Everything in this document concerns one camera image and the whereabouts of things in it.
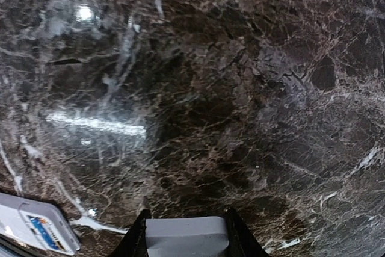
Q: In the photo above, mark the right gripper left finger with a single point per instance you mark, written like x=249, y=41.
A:
x=133, y=244

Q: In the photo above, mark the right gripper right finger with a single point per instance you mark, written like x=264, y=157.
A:
x=242, y=242

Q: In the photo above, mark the white battery cover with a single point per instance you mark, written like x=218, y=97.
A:
x=194, y=237

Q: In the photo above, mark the blue battery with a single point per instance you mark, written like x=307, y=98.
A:
x=43, y=232

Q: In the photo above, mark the white remote control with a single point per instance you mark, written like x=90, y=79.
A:
x=16, y=225

